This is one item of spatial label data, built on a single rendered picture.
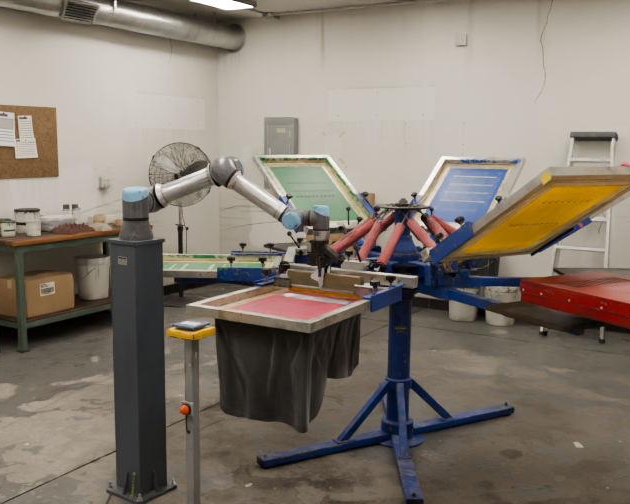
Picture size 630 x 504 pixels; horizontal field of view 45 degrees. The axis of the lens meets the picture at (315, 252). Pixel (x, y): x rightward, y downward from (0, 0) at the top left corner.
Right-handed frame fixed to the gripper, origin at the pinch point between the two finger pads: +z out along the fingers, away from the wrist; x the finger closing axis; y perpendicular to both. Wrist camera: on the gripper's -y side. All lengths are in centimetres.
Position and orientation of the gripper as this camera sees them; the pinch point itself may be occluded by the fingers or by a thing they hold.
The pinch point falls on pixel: (324, 284)
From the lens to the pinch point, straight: 339.9
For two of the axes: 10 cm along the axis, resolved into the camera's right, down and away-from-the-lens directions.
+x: -5.1, 1.2, -8.5
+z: -0.1, 9.9, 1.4
